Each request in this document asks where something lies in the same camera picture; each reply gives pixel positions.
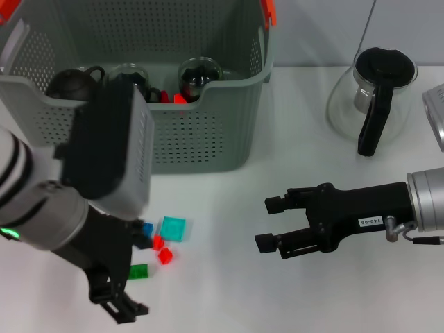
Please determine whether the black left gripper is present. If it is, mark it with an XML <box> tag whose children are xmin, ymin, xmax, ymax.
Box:
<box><xmin>51</xmin><ymin>204</ymin><xmax>154</xmax><ymax>325</ymax></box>

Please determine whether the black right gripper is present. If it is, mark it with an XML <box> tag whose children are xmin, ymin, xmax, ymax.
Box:
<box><xmin>254</xmin><ymin>182</ymin><xmax>413</xmax><ymax>261</ymax></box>

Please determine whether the green building block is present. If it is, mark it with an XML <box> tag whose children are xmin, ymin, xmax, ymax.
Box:
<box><xmin>128</xmin><ymin>263</ymin><xmax>149</xmax><ymax>280</ymax></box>

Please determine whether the glass teacup with black handle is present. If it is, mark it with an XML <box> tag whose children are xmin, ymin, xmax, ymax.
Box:
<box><xmin>103</xmin><ymin>63</ymin><xmax>162</xmax><ymax>104</ymax></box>
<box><xmin>177</xmin><ymin>56</ymin><xmax>223</xmax><ymax>103</ymax></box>

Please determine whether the teal building block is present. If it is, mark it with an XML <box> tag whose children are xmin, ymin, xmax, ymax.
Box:
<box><xmin>160</xmin><ymin>216</ymin><xmax>188</xmax><ymax>243</ymax></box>

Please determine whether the grey-green perforated storage bin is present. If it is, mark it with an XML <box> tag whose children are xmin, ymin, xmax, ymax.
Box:
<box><xmin>0</xmin><ymin>0</ymin><xmax>278</xmax><ymax>174</ymax></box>

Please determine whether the black clay teapot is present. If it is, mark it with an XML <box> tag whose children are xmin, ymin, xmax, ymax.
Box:
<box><xmin>46</xmin><ymin>65</ymin><xmax>106</xmax><ymax>102</ymax></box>

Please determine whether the glass carafe with black handle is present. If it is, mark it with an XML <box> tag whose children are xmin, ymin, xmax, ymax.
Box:
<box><xmin>325</xmin><ymin>47</ymin><xmax>420</xmax><ymax>157</ymax></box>

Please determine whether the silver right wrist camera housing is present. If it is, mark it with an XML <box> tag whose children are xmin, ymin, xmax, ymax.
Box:
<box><xmin>421</xmin><ymin>84</ymin><xmax>444</xmax><ymax>153</ymax></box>

